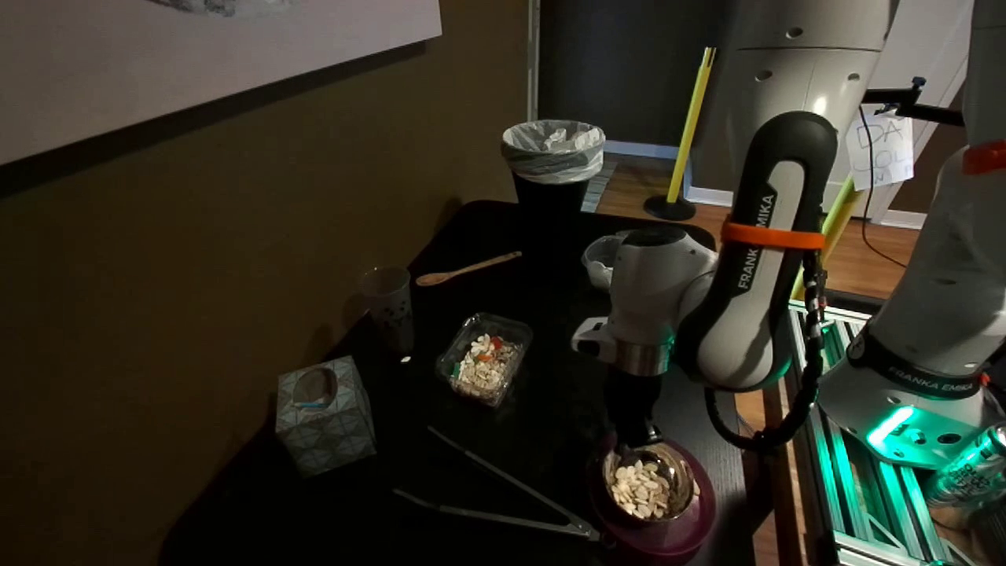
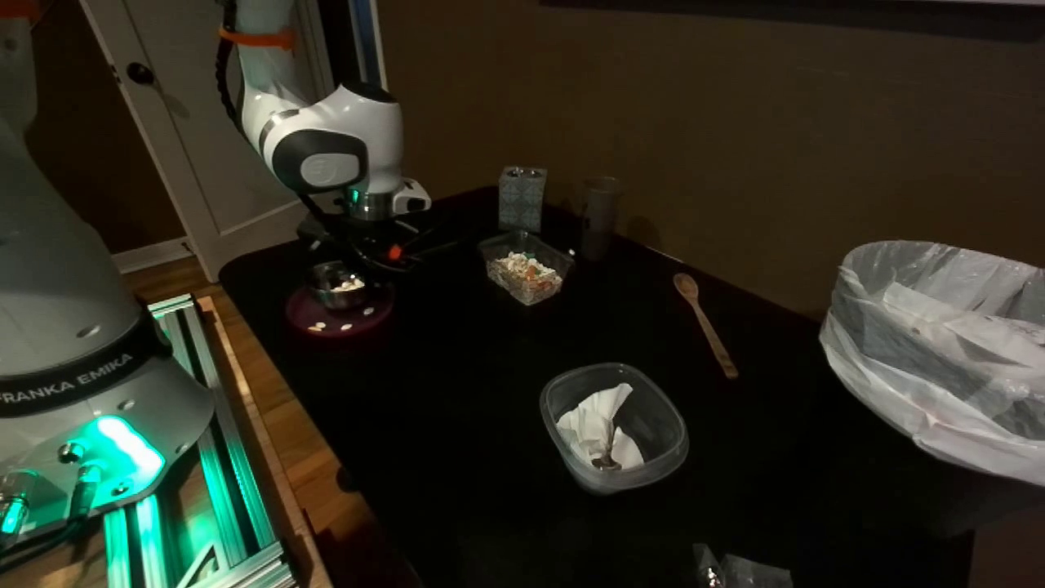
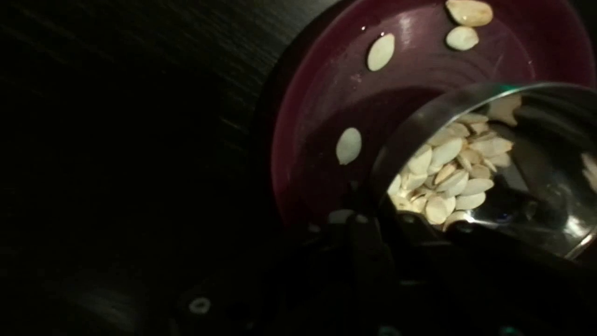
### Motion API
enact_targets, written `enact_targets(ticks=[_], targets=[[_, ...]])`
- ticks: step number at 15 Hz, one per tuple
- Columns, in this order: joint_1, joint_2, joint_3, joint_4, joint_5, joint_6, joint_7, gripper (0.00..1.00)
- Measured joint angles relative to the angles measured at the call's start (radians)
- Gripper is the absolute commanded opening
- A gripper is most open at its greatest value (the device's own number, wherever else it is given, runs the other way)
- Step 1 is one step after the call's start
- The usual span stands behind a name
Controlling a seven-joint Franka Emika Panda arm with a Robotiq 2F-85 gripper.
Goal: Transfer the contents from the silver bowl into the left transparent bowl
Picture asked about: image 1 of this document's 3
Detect silver bowl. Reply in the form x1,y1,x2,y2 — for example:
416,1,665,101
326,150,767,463
601,440,701,524

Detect purple bowl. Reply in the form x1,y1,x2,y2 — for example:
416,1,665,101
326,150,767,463
587,435,718,564

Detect transparent round bowl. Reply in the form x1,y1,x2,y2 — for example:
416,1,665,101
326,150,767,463
582,230,631,292

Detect heap of pale seeds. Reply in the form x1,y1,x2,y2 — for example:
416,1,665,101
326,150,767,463
611,460,674,520

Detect metal tongs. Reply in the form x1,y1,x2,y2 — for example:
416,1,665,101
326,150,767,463
392,425,603,544

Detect mixed seeds and snacks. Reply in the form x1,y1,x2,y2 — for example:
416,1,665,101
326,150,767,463
451,333,520,399

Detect transparent square container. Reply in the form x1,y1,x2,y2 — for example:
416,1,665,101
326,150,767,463
435,312,534,409

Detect wooden spoon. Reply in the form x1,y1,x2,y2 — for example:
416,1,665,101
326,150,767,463
414,250,524,288

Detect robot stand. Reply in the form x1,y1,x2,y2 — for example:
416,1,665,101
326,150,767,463
784,297,1006,566

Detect grey dotted cup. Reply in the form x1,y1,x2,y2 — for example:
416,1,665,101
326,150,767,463
359,265,416,359

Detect trash bin with white bag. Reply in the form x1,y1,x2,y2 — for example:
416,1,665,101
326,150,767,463
501,119,608,215

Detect yellow pole on black base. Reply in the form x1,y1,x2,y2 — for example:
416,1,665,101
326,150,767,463
644,46,718,222

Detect patterned tissue box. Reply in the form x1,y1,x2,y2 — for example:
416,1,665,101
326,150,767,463
274,355,379,479

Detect drink can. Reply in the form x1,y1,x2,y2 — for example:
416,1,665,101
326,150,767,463
922,423,1006,513

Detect white paper note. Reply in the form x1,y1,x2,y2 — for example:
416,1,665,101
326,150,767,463
846,113,916,192

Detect black cable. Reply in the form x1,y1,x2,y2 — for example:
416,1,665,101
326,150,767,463
858,105,909,270

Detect white wall picture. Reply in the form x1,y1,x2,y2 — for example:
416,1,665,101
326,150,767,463
0,0,443,167

